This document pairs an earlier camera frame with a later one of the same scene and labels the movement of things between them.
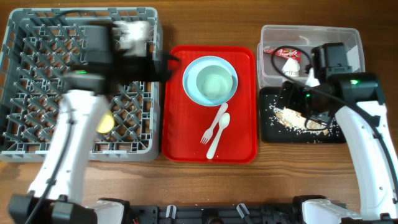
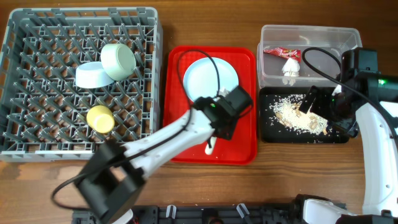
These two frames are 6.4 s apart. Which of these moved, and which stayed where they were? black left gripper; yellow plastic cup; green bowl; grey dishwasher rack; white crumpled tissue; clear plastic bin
Moved: green bowl; black left gripper
Stayed: white crumpled tissue; yellow plastic cup; grey dishwasher rack; clear plastic bin
